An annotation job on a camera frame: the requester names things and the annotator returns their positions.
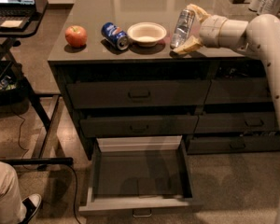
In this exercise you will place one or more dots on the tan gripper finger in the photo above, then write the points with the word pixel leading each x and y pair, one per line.
pixel 198 13
pixel 192 44

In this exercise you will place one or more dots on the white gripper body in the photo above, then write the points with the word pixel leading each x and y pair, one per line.
pixel 209 29

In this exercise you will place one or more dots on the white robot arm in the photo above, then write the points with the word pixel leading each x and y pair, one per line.
pixel 258 39

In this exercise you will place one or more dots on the top left grey drawer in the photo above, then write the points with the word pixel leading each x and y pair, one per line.
pixel 120 94

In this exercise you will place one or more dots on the grey drawer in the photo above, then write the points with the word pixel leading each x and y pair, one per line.
pixel 120 94
pixel 237 122
pixel 138 126
pixel 240 144
pixel 238 91

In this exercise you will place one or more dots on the blue pepsi can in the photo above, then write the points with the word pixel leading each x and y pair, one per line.
pixel 115 36

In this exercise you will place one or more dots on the top right grey drawer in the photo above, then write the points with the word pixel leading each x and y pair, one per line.
pixel 238 91

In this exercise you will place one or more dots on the grey counter cabinet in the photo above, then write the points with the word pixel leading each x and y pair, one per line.
pixel 99 61

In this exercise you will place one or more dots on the middle left grey drawer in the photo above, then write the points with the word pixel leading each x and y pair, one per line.
pixel 138 126

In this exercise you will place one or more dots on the middle right grey drawer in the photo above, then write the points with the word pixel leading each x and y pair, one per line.
pixel 237 122

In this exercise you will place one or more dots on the bottom right grey drawer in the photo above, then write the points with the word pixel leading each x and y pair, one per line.
pixel 240 144

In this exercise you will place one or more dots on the open bottom left drawer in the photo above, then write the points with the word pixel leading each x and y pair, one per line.
pixel 139 176

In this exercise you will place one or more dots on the white paper bowl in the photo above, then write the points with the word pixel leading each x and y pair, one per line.
pixel 146 34

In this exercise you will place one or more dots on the red apple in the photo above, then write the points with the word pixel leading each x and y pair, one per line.
pixel 76 36

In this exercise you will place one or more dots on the black laptop stand desk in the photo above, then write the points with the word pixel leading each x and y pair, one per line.
pixel 45 105

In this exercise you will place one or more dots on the yellow sticky note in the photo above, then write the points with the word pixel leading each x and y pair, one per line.
pixel 11 24

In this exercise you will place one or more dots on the black bin with items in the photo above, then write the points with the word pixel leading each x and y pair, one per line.
pixel 11 89

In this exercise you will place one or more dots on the black white sneaker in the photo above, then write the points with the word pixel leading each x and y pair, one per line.
pixel 32 204

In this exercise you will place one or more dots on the person leg beige trousers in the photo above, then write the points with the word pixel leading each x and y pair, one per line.
pixel 12 210

